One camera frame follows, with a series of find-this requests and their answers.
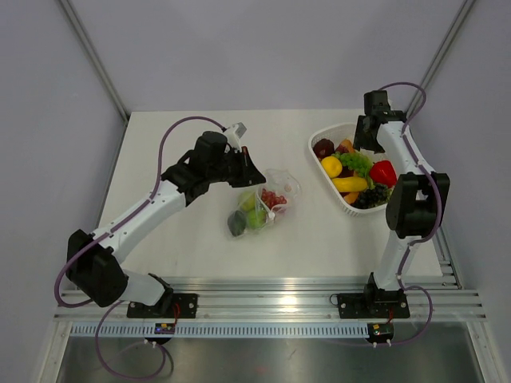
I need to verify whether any aluminium mounting rail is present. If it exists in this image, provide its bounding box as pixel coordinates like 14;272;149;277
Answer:
53;277;487;321

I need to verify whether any yellow lemon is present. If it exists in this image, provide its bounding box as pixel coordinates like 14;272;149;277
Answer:
320;156;343;179

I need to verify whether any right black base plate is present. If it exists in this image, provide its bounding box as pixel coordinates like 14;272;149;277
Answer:
333;293;410;319

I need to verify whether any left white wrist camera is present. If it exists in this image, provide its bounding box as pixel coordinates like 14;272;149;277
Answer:
224;122;247;151

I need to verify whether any dark purple grapes bunch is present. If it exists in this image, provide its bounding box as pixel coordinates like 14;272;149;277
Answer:
352;184;392;210

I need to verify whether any white slotted cable duct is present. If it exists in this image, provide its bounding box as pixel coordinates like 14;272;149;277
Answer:
70;322;368;339

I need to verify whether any red bell pepper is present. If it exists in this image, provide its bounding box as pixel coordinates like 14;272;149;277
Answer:
369;160;398;188

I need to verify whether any clear zip top bag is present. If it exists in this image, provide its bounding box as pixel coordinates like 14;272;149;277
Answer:
227;169;301;239

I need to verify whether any light green cabbage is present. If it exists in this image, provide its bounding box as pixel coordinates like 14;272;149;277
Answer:
246;209;267;230

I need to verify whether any right aluminium frame post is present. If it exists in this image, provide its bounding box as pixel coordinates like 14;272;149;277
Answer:
402;0;477;120

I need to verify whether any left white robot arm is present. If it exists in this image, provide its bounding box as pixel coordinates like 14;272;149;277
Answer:
64;131;266;318

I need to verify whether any right small circuit board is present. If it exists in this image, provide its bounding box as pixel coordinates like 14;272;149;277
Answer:
367;322;394;343

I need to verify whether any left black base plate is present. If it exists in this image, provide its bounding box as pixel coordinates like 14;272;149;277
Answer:
127;293;199;319

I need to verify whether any left small circuit board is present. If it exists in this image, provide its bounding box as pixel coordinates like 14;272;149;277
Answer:
154;323;176;335

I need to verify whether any yellow squash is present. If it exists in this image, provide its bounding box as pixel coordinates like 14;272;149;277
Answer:
331;176;368;193

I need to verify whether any green grapes bunch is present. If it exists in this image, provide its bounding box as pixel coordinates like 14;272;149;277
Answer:
340;152;373;178

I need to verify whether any aluminium frame post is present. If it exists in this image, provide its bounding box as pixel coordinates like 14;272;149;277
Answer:
402;0;477;120
56;0;130;126

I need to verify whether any green star fruit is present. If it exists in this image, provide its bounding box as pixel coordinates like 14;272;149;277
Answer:
238;191;257;212

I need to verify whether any left aluminium frame post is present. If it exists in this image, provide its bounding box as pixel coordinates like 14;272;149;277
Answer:
56;0;130;126

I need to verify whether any small circuit board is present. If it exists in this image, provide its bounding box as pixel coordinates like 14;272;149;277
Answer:
367;322;394;343
154;323;176;335

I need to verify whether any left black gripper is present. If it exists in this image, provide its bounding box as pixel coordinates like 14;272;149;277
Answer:
207;146;265;188

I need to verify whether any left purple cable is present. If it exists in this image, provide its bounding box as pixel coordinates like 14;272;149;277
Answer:
53;116;227;377

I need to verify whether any dark green avocado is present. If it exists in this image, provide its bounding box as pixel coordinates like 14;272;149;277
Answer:
228;210;247;237

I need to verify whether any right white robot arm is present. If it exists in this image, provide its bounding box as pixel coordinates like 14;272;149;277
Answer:
339;89;450;318

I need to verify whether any dark red apple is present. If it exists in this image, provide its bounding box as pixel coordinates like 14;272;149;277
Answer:
312;139;335;160

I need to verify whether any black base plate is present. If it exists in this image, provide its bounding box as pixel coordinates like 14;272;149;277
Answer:
127;293;199;319
333;293;410;319

